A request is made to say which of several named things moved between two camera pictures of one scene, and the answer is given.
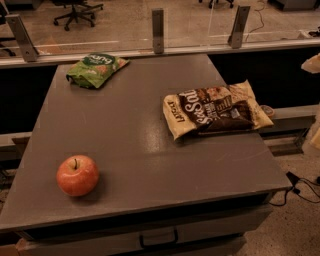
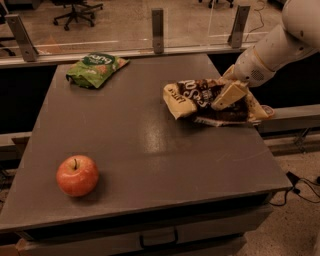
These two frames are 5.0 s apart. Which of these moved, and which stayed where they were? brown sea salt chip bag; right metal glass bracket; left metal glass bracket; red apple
Moved: brown sea salt chip bag
Stayed: left metal glass bracket; red apple; right metal glass bracket
